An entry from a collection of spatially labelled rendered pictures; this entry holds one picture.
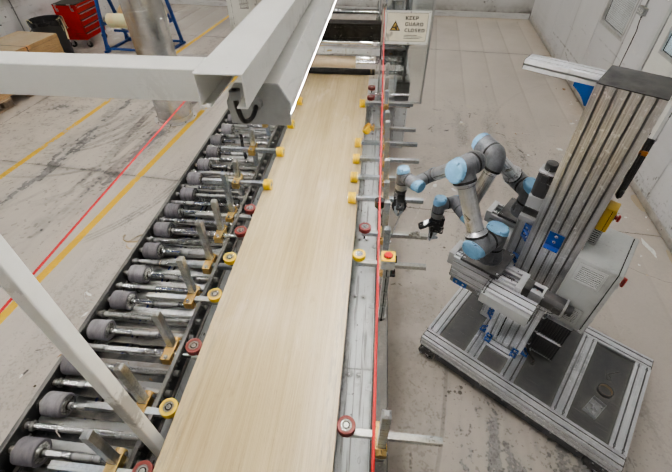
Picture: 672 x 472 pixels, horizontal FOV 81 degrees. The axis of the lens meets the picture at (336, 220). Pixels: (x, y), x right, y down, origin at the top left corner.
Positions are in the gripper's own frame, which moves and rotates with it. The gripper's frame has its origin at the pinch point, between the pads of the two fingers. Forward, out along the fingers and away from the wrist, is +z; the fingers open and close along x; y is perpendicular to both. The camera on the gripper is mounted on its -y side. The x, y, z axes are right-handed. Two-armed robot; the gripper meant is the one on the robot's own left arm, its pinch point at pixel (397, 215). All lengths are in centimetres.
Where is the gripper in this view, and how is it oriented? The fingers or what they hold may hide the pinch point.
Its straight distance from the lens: 254.9
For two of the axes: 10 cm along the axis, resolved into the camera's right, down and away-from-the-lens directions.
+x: -10.0, -0.6, 0.8
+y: 1.0, -6.6, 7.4
